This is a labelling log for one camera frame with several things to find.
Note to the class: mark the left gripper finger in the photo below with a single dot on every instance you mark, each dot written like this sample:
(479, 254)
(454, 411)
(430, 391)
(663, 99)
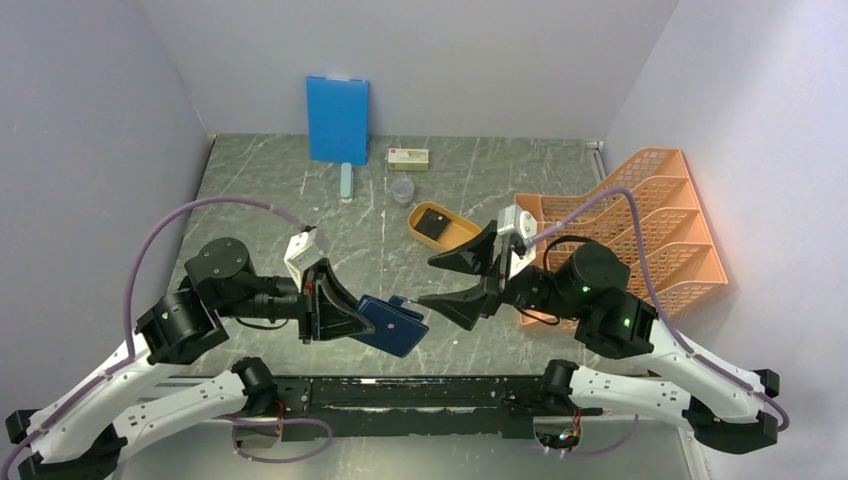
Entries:
(330, 323)
(329, 291)

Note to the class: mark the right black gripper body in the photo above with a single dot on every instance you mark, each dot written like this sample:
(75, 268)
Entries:
(532, 287)

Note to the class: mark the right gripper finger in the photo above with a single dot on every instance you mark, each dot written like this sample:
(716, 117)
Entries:
(466, 307)
(473, 257)

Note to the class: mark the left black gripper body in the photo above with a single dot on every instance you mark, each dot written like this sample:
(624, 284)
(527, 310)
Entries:
(307, 304)

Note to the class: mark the dark blue card holder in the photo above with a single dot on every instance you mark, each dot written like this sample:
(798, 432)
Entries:
(397, 329)

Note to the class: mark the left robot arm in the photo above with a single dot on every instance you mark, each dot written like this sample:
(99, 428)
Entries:
(89, 431)

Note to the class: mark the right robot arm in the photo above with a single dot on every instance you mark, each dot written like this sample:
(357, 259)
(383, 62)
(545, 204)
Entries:
(726, 408)

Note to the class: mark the black card in tray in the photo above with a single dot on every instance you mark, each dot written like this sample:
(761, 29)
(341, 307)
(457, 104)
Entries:
(432, 224)

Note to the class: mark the yellow oval tray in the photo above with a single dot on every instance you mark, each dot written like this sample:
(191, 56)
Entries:
(459, 231)

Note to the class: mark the small clear plastic cup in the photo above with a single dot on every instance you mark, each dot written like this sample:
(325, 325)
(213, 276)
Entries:
(402, 190)

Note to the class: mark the light blue eraser stick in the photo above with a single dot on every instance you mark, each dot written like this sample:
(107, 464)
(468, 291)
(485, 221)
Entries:
(346, 183)

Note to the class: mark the small red white box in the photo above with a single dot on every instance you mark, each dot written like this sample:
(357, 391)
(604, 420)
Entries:
(407, 159)

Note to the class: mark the orange file organizer rack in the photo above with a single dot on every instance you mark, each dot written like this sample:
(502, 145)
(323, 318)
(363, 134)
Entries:
(683, 261)

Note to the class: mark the blue board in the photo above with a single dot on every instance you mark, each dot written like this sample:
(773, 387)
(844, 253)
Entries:
(338, 119)

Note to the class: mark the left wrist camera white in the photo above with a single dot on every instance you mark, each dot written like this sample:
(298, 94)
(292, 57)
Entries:
(303, 251)

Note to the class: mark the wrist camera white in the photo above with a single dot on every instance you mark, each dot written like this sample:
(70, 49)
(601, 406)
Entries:
(516, 229)
(303, 251)

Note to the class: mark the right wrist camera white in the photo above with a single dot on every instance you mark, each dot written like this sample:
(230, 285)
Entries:
(516, 229)

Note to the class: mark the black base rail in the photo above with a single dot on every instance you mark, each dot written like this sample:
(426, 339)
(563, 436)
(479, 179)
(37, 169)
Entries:
(356, 406)

